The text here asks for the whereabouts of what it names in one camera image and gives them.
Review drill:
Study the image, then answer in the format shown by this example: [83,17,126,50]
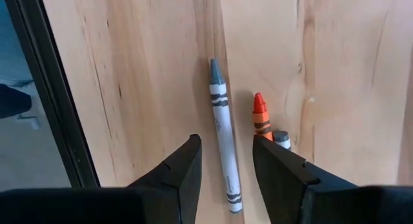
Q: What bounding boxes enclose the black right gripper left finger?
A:
[0,133,203,224]

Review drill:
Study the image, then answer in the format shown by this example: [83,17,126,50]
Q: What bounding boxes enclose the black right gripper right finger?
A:
[252,135,413,224]

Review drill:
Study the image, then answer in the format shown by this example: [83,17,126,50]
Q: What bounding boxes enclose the orange crayon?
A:
[251,92,274,143]

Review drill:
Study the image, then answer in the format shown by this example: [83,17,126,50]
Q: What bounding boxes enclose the grey crayon white wrapper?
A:
[272,130,292,151]
[208,58,243,215]

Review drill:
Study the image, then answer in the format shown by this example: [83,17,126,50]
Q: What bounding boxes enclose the dark office chair base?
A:
[0,83,42,130]

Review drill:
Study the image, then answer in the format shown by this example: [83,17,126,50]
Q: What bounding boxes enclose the black table edge frame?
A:
[9,0,101,188]

